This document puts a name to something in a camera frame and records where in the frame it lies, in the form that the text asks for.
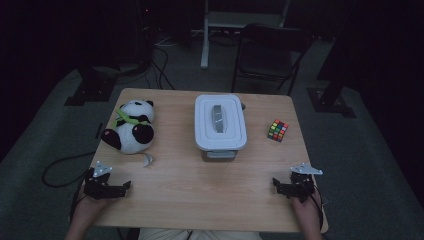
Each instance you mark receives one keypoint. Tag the person's left hand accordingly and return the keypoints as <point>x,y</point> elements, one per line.
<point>88,208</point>

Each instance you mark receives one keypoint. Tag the black stand base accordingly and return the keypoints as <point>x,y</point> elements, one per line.
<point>91,88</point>
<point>330,100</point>

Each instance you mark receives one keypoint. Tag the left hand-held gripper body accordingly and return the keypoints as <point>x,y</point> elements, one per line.
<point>98,190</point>

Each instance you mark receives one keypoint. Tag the panda plush toy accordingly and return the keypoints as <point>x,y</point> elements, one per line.
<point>131,133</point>

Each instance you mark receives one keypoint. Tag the person's beige trousers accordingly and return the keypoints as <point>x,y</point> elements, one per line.
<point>216,234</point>

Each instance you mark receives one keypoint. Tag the black folding chair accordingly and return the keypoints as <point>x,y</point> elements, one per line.
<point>266,56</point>

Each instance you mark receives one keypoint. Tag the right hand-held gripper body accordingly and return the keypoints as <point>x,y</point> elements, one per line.
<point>301,186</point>

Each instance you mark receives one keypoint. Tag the person's right hand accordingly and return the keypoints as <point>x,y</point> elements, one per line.
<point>306,213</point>

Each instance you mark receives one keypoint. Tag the clear grey storage box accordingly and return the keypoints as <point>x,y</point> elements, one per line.
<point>218,156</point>

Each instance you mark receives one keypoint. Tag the colourful puzzle cube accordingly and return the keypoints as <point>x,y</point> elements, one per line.
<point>277,130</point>

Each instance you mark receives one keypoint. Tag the dark equipment rack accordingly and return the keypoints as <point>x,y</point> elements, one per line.
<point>146,33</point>

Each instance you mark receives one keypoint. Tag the white metal stand frame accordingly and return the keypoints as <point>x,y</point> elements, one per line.
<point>208,40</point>

